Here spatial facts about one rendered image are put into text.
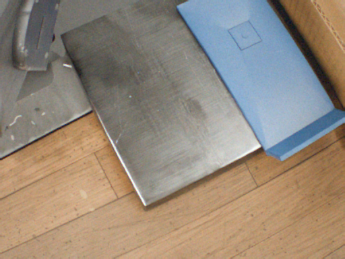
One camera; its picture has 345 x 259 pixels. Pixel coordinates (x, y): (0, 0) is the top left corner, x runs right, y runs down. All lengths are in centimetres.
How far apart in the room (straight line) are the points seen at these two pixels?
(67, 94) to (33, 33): 34
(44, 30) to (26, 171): 32
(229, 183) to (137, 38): 13
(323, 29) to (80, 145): 21
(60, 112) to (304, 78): 19
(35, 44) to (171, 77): 32
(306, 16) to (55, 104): 21
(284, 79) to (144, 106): 11
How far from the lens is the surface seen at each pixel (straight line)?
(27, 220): 62
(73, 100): 64
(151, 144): 61
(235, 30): 64
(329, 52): 63
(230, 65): 63
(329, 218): 63
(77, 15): 43
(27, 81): 48
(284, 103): 62
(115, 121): 62
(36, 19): 31
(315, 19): 62
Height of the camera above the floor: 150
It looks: 72 degrees down
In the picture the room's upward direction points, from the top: 2 degrees clockwise
